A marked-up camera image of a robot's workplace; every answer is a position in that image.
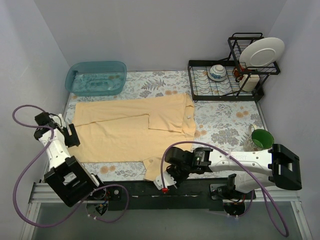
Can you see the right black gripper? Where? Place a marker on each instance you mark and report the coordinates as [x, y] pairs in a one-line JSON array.
[[175, 170]]

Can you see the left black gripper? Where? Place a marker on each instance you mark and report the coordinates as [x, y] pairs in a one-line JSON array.
[[72, 137]]

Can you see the pale yellow t shirt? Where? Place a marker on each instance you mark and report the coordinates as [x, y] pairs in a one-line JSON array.
[[134, 130]]

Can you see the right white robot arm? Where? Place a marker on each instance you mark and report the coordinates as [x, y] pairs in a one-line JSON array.
[[277, 166]]

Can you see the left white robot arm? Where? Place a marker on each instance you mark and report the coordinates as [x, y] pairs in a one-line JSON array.
[[66, 175]]

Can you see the black base bar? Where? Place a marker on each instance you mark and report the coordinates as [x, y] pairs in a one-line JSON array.
[[143, 195]]

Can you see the teal plastic basin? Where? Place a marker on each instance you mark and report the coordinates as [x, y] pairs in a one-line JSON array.
[[96, 78]]

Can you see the green cup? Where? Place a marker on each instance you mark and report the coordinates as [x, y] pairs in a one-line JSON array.
[[258, 139]]

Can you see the blue patterned white bowl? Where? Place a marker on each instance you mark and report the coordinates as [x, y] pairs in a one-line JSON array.
[[217, 73]]

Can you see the cream ceramic cup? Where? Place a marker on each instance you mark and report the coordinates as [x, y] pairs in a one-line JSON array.
[[249, 82]]

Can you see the red mug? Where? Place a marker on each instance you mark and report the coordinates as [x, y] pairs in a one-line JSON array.
[[238, 72]]

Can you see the white ceramic plate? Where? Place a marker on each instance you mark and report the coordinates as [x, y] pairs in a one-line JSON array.
[[262, 52]]

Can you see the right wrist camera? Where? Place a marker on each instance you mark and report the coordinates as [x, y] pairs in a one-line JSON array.
[[163, 183]]

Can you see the black wire dish rack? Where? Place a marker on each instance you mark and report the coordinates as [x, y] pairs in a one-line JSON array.
[[205, 89]]

